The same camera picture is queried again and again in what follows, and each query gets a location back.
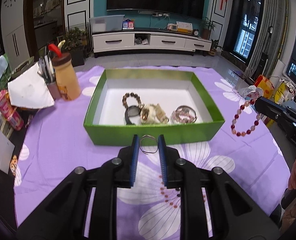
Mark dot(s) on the potted plant on floor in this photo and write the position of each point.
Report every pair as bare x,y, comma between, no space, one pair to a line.
76,43

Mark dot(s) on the pink snack package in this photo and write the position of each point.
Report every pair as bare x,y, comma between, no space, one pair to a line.
9,112

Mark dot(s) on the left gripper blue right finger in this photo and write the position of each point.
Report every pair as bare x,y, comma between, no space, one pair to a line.
162,149

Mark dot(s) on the blue red QR stand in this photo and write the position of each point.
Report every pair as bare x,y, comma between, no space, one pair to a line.
128,24

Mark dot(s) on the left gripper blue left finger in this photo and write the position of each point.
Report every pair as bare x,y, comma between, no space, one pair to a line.
134,159

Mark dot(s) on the potted plant on cabinet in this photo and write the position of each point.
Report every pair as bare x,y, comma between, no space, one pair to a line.
207,27

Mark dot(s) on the cream wrist watch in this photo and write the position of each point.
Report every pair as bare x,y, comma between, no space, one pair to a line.
153,114

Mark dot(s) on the clear plastic storage bin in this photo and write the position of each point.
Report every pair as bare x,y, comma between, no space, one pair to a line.
106,23

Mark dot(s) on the small floor plant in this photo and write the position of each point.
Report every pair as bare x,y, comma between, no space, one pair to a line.
214,47

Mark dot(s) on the small alarm clock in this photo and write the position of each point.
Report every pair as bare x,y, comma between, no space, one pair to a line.
196,32

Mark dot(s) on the green cardboard box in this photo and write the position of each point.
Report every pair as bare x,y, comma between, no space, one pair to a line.
172,103

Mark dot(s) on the white yellow calendar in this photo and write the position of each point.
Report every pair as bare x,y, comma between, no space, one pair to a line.
184,27

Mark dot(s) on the silver bangle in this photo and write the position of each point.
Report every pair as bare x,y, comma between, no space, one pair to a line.
184,115

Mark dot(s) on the white TV cabinet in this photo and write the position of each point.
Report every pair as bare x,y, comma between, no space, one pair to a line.
124,40

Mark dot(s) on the white paper sheet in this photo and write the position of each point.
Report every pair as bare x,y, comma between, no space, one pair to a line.
29,90

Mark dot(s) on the yellow bear bottle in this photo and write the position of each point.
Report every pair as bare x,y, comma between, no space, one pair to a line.
66,78

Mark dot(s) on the pen holder cup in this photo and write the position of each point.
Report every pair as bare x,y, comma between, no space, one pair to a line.
47,73

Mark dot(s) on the plastic shopping bag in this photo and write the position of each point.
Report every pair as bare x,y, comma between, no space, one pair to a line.
250,93

